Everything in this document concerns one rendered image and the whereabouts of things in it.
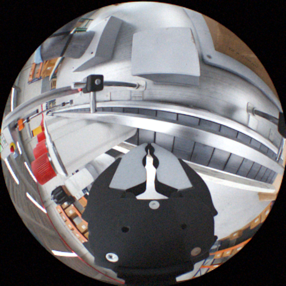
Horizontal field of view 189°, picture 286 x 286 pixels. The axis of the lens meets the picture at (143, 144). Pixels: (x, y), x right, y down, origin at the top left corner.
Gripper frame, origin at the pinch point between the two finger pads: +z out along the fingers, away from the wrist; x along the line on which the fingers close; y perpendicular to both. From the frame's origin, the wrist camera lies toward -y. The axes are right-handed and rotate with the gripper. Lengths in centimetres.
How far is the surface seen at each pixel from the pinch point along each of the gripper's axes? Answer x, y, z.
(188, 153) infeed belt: 7.6, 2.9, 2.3
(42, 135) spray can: -30.6, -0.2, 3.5
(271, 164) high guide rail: 14.3, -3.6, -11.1
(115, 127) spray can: -5.2, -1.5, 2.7
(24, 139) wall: -835, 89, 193
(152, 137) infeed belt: 1.0, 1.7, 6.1
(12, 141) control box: -62, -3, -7
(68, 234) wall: -323, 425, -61
